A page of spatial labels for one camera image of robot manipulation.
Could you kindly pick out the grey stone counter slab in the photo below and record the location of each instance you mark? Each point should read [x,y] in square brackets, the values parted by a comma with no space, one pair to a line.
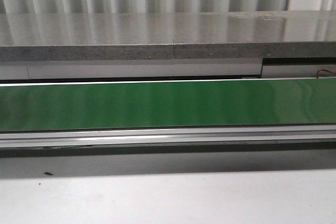
[174,36]

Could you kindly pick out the white cabinet panel under counter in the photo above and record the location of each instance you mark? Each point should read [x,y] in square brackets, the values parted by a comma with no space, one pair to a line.
[178,68]

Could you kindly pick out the aluminium conveyor frame rail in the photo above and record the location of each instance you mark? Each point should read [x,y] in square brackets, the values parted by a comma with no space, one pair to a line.
[168,140]

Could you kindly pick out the green conveyor belt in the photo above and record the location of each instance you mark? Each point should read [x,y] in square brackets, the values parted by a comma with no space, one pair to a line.
[88,106]

